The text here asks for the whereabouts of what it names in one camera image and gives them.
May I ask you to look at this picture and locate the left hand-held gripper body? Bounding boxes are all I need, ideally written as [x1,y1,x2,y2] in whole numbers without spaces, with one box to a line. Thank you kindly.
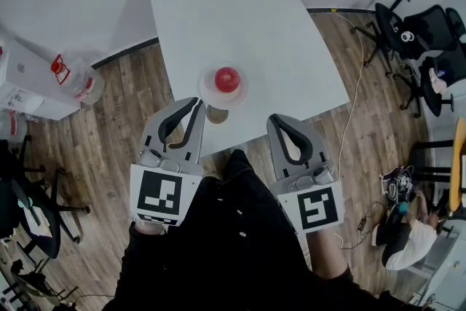
[130,149,205,227]

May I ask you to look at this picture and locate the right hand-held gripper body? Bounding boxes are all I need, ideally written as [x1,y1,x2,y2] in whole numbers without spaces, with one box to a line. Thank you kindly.
[275,162,346,235]

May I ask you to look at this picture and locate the clear glass plate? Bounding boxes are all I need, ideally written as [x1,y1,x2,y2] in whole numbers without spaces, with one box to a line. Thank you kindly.
[197,60,252,109]

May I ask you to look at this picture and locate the red apple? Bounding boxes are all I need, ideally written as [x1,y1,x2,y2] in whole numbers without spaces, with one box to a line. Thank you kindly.
[214,66,242,94]

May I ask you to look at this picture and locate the person's right forearm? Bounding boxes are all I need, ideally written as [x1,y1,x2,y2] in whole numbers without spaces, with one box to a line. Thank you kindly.
[304,227,360,288]

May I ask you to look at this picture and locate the person's left forearm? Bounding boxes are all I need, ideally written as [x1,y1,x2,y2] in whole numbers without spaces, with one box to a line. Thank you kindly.
[119,220,173,311]

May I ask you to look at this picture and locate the person's black clothing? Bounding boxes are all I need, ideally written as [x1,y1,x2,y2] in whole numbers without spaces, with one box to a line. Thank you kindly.
[103,148,401,311]

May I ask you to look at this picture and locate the clear water jug red cap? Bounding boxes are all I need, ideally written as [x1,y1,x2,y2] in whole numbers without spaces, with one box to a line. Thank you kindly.
[0,111,28,143]
[50,53,106,106]

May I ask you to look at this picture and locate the white paper sheets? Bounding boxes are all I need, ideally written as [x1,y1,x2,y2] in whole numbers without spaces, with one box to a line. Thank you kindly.
[23,207,52,240]

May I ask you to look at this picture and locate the white water dispenser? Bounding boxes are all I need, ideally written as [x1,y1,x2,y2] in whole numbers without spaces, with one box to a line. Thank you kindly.
[0,38,83,121]

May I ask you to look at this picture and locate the white cloth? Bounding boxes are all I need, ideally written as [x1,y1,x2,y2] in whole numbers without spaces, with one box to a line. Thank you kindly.
[428,67,449,95]

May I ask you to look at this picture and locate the yellow round table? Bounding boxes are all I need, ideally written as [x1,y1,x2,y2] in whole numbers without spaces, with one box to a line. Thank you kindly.
[448,116,466,213]

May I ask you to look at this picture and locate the black mesh office chair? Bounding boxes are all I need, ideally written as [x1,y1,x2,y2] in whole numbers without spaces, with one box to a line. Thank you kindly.
[398,47,466,117]
[351,0,466,77]

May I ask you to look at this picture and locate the round table cable grommet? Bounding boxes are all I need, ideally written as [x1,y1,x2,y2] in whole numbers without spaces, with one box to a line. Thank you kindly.
[206,103,229,125]

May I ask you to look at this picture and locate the black power adapter cable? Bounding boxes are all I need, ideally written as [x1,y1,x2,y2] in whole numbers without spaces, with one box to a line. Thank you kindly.
[340,202,395,251]

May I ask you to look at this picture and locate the white floor cable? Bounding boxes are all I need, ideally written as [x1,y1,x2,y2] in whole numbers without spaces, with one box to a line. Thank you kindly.
[332,8,366,180]

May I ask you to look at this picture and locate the bag with tangled cables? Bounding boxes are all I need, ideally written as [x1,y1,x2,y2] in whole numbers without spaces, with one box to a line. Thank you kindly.
[380,165,416,202]

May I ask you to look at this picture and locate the black stand frame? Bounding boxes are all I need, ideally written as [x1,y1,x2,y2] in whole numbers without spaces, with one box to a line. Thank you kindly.
[0,258,79,307]

